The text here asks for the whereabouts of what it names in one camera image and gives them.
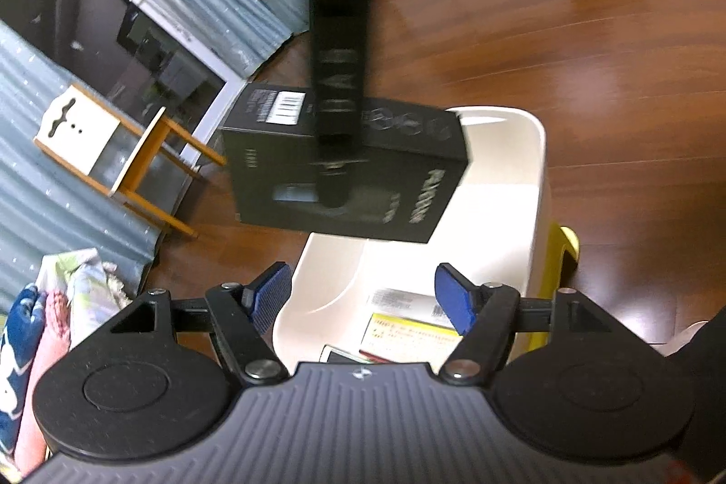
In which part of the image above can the white blue medicine box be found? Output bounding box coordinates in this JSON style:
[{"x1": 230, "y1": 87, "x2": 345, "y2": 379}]
[{"x1": 372, "y1": 288, "x2": 448, "y2": 322}]

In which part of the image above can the pink folded towel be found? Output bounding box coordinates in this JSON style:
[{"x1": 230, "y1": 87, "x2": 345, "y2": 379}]
[{"x1": 14, "y1": 290, "x2": 70, "y2": 477}]

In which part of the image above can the yellow plastic stool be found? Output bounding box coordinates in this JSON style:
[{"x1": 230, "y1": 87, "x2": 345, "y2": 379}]
[{"x1": 520, "y1": 223, "x2": 582, "y2": 355}]

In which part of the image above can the glass door white frame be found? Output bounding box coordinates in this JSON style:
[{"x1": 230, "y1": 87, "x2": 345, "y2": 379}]
[{"x1": 1, "y1": 0, "x2": 244, "y2": 220}]

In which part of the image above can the black product box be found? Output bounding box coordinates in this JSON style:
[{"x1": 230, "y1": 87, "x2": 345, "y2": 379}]
[{"x1": 218, "y1": 83, "x2": 474, "y2": 246}]

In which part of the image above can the blue grey curtain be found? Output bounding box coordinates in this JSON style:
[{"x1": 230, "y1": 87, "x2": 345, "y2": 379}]
[{"x1": 1, "y1": 0, "x2": 297, "y2": 306}]

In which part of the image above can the white plastic storage bin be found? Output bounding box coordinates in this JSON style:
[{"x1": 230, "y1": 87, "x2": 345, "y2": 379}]
[{"x1": 273, "y1": 107, "x2": 553, "y2": 370}]

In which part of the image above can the wooden white stool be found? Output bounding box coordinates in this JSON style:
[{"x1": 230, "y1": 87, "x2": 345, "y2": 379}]
[{"x1": 33, "y1": 85, "x2": 226, "y2": 238}]

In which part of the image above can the navy patterned folded cloth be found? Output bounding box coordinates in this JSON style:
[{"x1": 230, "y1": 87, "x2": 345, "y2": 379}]
[{"x1": 1, "y1": 284, "x2": 47, "y2": 456}]

